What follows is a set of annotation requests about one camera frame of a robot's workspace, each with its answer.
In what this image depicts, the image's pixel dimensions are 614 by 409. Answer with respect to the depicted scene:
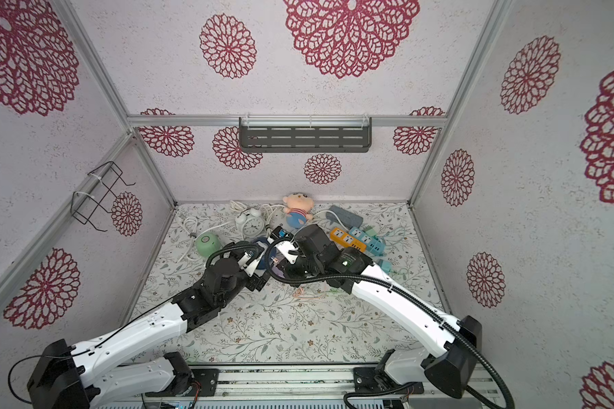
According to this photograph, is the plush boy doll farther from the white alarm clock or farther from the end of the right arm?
the end of the right arm

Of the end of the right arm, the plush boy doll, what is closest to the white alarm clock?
the plush boy doll

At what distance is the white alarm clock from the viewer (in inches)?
40.2

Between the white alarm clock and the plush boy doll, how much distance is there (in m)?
0.12

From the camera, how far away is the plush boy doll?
1091 mm
